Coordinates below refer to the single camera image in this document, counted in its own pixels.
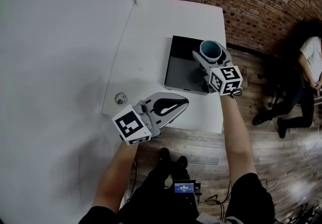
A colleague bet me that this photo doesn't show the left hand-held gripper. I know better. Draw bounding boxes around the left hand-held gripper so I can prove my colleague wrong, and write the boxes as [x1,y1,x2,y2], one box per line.
[112,93,190,146]

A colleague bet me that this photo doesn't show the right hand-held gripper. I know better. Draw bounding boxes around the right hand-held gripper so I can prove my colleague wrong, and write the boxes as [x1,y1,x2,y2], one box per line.
[192,41,244,97]

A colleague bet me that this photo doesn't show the grey cup with teal inside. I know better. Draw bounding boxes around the grey cup with teal inside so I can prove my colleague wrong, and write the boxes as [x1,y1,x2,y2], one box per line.
[199,39,222,64]

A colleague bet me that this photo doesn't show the person's right forearm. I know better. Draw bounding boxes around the person's right forearm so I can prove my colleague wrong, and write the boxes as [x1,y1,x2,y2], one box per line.
[219,94,258,186]

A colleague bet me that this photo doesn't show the person's left forearm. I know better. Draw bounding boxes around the person's left forearm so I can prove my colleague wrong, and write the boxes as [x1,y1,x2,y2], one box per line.
[91,139,139,216]

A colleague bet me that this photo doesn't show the black flat box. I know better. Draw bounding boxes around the black flat box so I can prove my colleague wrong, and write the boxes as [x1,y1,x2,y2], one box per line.
[164,35,222,96]

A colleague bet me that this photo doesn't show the person's left black shoe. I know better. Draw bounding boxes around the person's left black shoe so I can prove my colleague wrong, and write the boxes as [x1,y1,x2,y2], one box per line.
[157,147,171,167]

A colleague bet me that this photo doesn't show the person's black shoe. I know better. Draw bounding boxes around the person's black shoe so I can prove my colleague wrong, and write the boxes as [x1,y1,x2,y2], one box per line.
[176,155,189,170]
[157,147,171,167]

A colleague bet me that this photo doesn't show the person's right black shoe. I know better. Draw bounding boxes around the person's right black shoe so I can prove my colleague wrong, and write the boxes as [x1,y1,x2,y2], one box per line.
[176,155,189,170]

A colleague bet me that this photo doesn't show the black office chair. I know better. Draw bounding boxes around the black office chair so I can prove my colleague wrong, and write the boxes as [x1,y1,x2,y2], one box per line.
[258,73,287,111]

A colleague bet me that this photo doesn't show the small device with blue screen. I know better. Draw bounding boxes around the small device with blue screen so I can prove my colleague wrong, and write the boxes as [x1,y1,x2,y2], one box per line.
[173,179,202,195]

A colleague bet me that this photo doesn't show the person's black trousers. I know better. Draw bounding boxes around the person's black trousers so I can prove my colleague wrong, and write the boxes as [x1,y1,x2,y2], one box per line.
[117,161,201,224]

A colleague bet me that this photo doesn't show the person's black shirt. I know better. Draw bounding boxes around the person's black shirt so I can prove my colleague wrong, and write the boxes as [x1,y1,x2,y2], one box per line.
[85,172,275,224]

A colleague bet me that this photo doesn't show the black cable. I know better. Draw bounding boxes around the black cable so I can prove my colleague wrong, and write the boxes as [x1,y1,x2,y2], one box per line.
[203,180,233,221]

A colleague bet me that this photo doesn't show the white cable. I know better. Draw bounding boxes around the white cable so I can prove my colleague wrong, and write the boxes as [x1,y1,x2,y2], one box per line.
[266,137,322,193]

